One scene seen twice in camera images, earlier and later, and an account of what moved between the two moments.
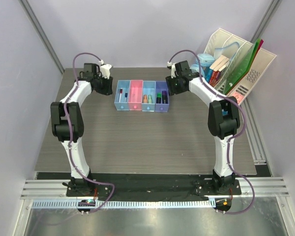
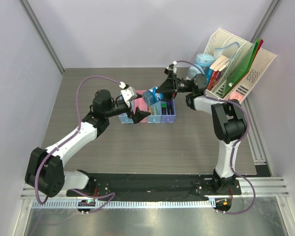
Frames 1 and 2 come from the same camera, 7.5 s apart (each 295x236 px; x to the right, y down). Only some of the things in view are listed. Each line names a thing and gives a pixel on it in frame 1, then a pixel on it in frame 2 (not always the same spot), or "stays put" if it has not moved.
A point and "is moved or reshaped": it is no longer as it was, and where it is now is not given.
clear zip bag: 227,51 stays put
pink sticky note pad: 239,97 stays put
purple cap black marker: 164,97 is moved or reshaped
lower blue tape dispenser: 195,68 stays put
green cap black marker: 159,98 to 163,104
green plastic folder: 243,67 stays put
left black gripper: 108,90 to 139,115
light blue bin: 149,87 to 156,116
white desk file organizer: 234,66 stays put
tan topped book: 220,64 stays put
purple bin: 162,98 to 167,118
